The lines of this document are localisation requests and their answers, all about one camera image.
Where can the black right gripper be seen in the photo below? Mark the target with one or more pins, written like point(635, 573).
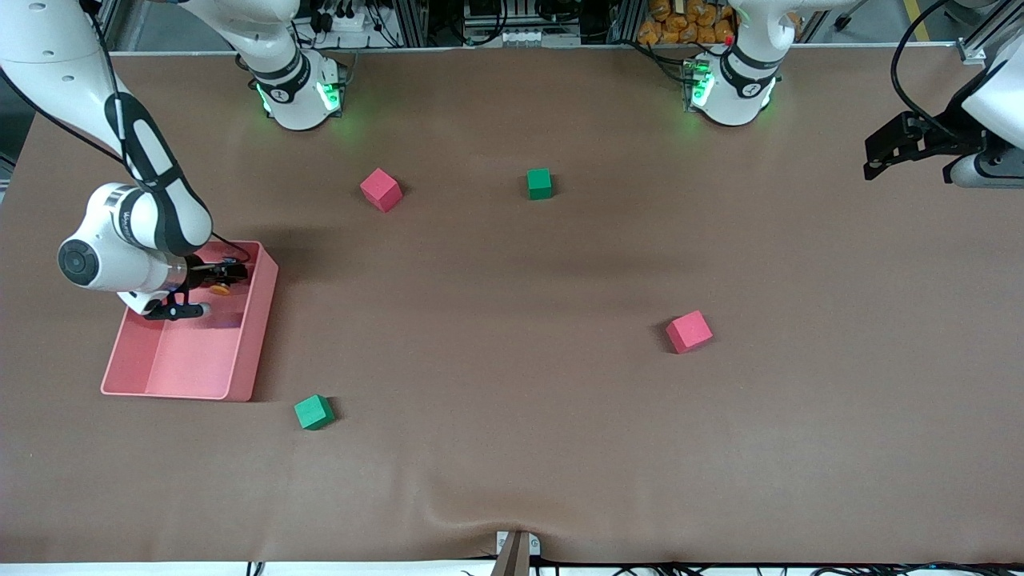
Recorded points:
point(200, 274)

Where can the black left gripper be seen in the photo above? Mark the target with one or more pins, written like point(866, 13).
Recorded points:
point(949, 134)

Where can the orange push button switch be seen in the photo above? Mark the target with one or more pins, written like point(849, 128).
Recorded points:
point(221, 289)

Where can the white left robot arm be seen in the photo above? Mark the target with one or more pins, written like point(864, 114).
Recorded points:
point(736, 88)

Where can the pink plastic tray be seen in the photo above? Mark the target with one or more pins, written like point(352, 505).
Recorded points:
point(192, 360)

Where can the green cube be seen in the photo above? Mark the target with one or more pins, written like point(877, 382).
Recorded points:
point(539, 183)
point(314, 412)

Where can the pink cube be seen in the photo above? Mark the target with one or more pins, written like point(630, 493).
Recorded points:
point(381, 190)
point(689, 331)

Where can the bag of orange items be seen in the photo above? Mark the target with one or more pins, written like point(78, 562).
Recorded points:
point(688, 24)

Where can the white power strip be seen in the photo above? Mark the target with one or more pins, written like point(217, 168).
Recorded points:
point(340, 20)

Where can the brown table mat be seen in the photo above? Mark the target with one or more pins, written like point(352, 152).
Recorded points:
point(512, 360)

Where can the white connector strip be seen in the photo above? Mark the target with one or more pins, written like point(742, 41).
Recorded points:
point(520, 37)

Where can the metal corner bracket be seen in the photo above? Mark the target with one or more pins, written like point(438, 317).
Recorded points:
point(972, 52)

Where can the aluminium frame post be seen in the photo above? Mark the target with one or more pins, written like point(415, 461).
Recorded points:
point(410, 20)
point(624, 20)

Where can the metal table edge bracket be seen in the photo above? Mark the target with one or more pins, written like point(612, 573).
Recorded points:
point(502, 540)

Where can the brown camera stand post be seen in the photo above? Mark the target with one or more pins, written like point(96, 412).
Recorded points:
point(512, 560)

